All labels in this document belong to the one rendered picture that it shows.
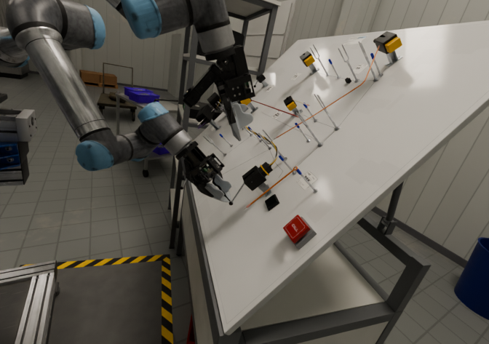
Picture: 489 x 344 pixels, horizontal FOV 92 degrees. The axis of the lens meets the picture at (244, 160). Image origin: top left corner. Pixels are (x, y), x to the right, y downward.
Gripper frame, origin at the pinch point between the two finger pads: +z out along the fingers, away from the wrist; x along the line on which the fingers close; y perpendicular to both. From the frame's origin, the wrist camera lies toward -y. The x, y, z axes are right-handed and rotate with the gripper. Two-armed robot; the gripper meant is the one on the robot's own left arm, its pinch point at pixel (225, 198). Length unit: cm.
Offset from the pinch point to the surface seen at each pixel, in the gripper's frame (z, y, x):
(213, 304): 14.6, 4.2, -24.2
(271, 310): 31.5, 3.4, -15.0
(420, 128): 12, 45, 28
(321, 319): 43.4, 9.9, -8.0
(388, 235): 48, 19, 27
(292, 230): 10.9, 23.4, -3.5
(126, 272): 15, -127, -34
